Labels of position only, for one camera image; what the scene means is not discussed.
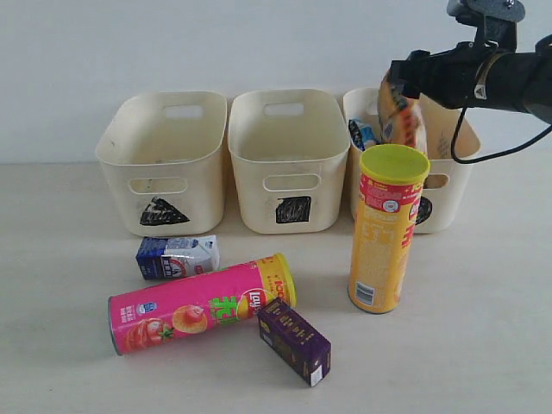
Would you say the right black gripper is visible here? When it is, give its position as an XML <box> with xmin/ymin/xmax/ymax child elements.
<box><xmin>390</xmin><ymin>41</ymin><xmax>492</xmax><ymax>109</ymax></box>

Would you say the orange snack bag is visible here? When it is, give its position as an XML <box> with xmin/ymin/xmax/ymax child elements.
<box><xmin>377</xmin><ymin>71</ymin><xmax>428</xmax><ymax>155</ymax></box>

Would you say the blue snack bag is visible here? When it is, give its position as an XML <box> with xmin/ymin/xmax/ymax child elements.
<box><xmin>348</xmin><ymin>118</ymin><xmax>381</xmax><ymax>152</ymax></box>

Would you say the pink chips can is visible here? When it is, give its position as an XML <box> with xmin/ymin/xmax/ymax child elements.
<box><xmin>108</xmin><ymin>254</ymin><xmax>297</xmax><ymax>355</ymax></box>

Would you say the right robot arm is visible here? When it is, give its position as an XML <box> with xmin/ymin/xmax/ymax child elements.
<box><xmin>385</xmin><ymin>35</ymin><xmax>551</xmax><ymax>123</ymax></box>

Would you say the yellow chips can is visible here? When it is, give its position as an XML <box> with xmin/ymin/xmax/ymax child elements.
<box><xmin>348</xmin><ymin>144</ymin><xmax>430</xmax><ymax>314</ymax></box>

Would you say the middle cream plastic bin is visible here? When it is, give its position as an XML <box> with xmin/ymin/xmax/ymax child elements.
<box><xmin>228</xmin><ymin>89</ymin><xmax>350</xmax><ymax>235</ymax></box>

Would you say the left cream plastic bin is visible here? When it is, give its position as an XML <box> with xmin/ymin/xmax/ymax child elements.
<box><xmin>96</xmin><ymin>91</ymin><xmax>228</xmax><ymax>236</ymax></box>

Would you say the purple small box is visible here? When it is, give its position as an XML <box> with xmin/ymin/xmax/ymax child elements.
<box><xmin>257</xmin><ymin>298</ymin><xmax>332</xmax><ymax>387</ymax></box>

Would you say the blue white milk carton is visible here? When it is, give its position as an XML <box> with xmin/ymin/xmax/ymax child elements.
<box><xmin>135</xmin><ymin>235</ymin><xmax>220</xmax><ymax>280</ymax></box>

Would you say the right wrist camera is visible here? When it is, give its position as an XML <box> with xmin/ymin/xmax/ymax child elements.
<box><xmin>446</xmin><ymin>0</ymin><xmax>525</xmax><ymax>52</ymax></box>

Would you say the right black cable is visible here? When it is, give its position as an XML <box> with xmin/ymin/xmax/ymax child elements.
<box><xmin>451</xmin><ymin>47</ymin><xmax>552</xmax><ymax>165</ymax></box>

